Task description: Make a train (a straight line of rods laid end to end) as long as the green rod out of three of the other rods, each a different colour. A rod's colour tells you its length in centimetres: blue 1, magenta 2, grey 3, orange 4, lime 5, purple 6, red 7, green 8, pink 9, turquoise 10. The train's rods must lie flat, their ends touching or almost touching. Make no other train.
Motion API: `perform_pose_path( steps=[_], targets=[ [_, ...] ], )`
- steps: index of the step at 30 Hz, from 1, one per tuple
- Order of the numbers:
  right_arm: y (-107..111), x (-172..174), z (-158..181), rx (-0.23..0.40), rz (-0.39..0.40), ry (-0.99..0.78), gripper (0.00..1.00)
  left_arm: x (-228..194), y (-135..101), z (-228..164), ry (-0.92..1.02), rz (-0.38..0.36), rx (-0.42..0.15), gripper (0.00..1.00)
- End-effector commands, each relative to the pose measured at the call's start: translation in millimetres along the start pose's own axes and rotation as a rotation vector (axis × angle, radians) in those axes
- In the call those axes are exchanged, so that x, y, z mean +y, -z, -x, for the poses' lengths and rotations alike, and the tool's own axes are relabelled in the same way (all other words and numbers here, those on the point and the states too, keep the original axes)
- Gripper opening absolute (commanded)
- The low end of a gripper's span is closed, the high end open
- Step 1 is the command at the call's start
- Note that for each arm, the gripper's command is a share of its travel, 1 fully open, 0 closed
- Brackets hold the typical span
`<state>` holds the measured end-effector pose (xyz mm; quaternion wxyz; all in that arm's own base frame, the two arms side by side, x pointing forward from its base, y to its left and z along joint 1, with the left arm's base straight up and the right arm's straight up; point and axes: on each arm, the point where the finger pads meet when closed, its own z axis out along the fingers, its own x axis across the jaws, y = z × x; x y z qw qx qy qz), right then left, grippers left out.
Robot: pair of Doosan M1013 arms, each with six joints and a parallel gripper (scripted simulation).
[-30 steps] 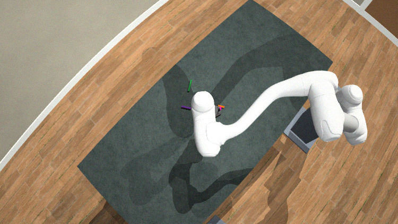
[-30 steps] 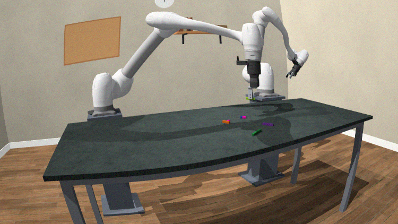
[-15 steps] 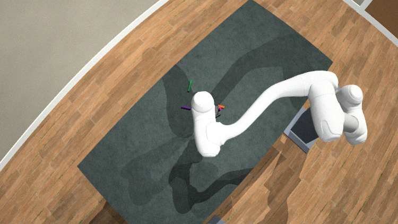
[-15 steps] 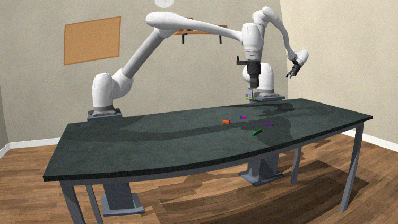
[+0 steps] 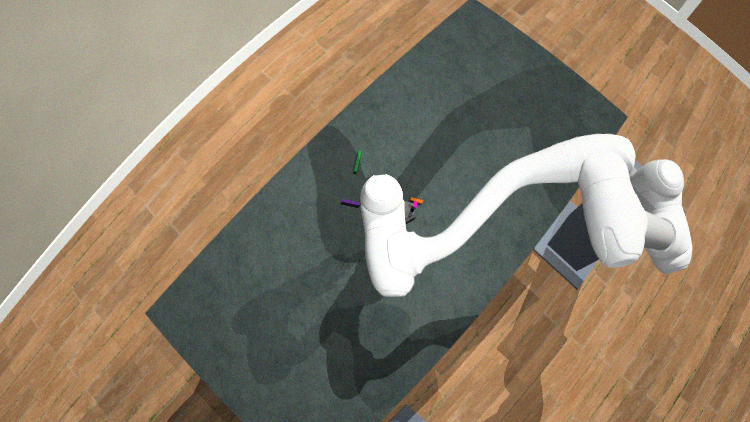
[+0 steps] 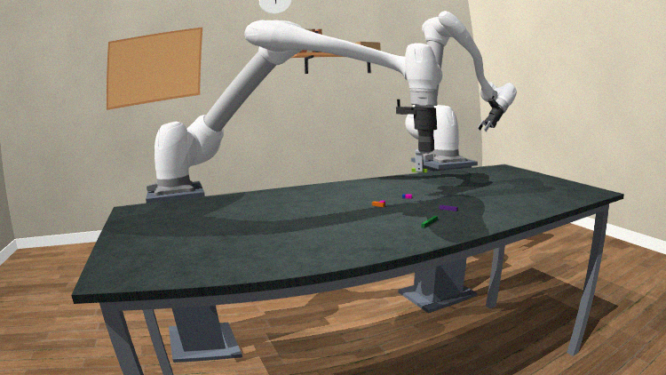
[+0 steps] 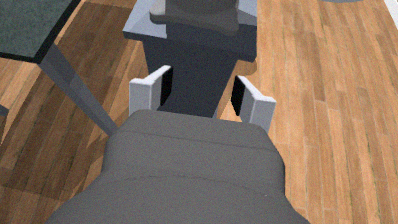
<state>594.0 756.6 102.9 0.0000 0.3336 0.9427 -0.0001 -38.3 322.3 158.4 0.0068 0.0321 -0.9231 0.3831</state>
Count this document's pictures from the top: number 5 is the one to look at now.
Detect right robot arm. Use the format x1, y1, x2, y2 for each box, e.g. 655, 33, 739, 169
360, 134, 692, 296

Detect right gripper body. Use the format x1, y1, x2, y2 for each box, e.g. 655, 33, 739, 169
404, 201, 415, 224

